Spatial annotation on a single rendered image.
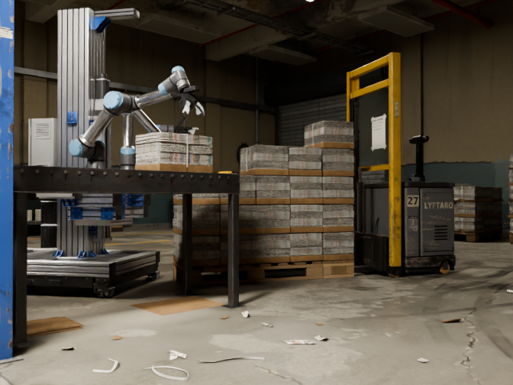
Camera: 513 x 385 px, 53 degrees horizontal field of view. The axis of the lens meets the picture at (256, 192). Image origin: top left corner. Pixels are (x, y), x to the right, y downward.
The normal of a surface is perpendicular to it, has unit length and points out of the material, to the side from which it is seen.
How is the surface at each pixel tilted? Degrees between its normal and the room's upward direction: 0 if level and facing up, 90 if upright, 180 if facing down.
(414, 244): 90
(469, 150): 90
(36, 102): 90
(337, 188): 90
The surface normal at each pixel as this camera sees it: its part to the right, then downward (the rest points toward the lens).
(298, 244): 0.33, -0.02
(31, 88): 0.66, -0.01
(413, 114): -0.75, 0.00
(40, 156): -0.21, -0.01
